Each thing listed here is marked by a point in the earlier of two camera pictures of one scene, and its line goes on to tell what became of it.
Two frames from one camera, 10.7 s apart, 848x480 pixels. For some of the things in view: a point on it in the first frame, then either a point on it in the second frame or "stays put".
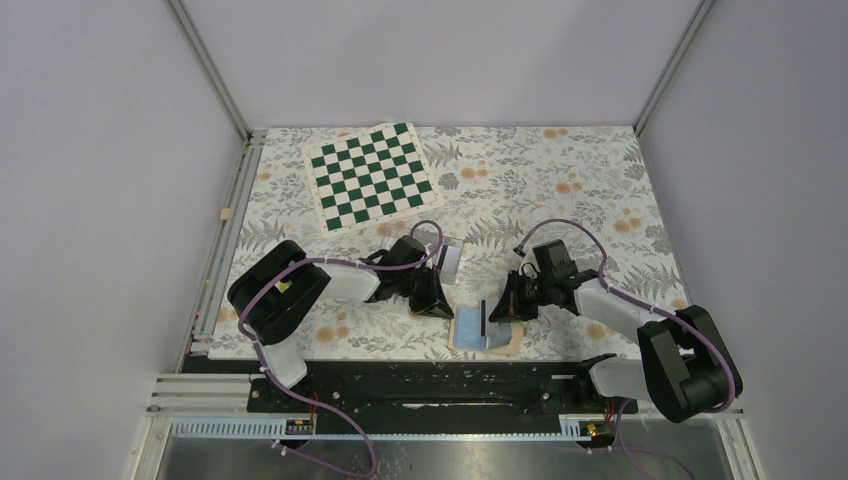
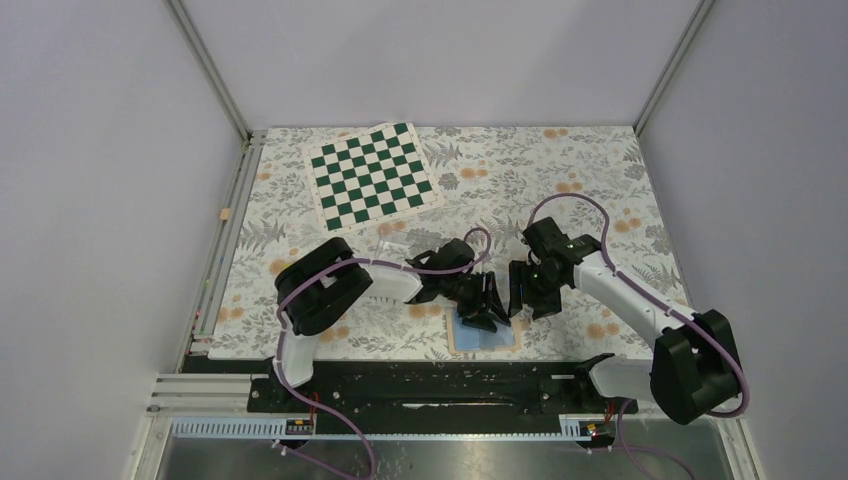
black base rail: x=428 y=388 stays put
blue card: x=472 y=329 stays put
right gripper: x=511 y=305 stays put
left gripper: x=434 y=303 → x=494 y=313
